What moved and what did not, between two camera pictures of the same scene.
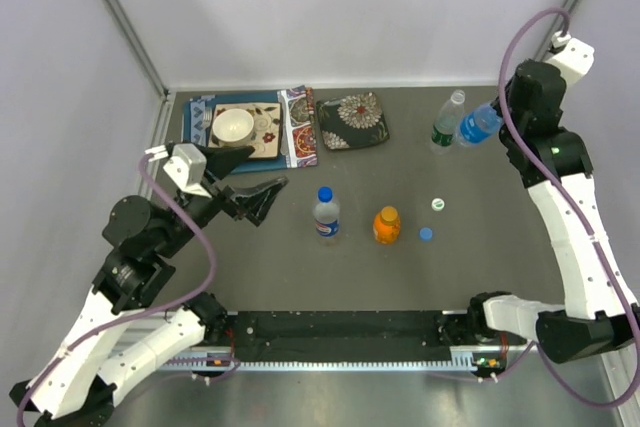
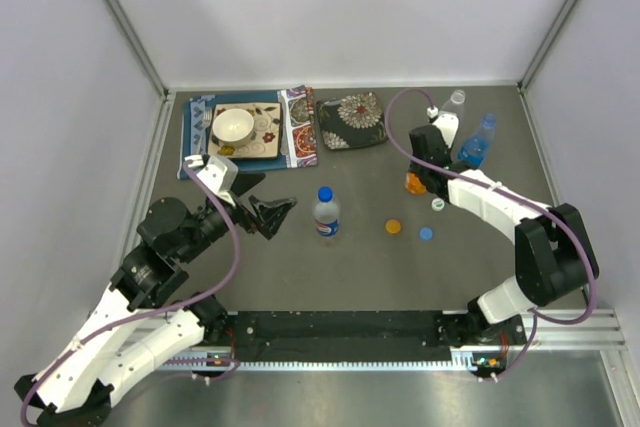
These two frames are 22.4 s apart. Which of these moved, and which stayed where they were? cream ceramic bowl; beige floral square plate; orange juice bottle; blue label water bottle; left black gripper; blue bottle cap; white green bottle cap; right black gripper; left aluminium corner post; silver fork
Moved: orange juice bottle; blue label water bottle; left black gripper; right black gripper
Stayed: white green bottle cap; beige floral square plate; blue bottle cap; cream ceramic bowl; silver fork; left aluminium corner post
